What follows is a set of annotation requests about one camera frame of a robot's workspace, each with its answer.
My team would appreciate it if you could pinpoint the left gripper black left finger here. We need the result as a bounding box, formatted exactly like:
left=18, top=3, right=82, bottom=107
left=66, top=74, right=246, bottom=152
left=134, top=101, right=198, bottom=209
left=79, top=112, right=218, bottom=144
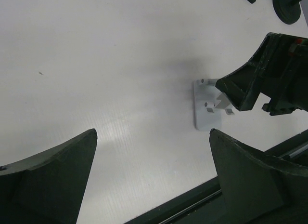
left=0, top=129, right=97, bottom=224

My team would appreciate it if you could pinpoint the silver phone stand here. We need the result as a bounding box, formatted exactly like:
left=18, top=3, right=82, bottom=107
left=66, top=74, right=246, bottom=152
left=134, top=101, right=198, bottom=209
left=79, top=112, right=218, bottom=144
left=192, top=79, right=234, bottom=132

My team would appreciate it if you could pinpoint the black round phone stand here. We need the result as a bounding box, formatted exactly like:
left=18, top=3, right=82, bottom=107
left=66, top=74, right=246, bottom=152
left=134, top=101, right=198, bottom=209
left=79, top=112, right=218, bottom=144
left=272, top=0, right=302, bottom=25

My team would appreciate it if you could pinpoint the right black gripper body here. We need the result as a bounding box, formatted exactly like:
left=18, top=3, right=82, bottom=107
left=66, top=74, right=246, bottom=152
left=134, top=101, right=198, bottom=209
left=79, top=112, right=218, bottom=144
left=255, top=34, right=308, bottom=116

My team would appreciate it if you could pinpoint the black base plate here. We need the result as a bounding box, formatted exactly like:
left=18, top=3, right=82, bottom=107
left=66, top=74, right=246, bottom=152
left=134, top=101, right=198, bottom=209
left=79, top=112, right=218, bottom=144
left=131, top=143, right=308, bottom=224

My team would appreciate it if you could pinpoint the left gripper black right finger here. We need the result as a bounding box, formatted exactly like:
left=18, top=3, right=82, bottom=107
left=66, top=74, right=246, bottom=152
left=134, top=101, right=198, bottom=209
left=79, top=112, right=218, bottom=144
left=209, top=129, right=308, bottom=224

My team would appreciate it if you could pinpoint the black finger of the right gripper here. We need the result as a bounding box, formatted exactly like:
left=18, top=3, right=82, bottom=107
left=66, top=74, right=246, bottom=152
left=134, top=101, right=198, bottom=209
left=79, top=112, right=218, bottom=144
left=215, top=33, right=281, bottom=111

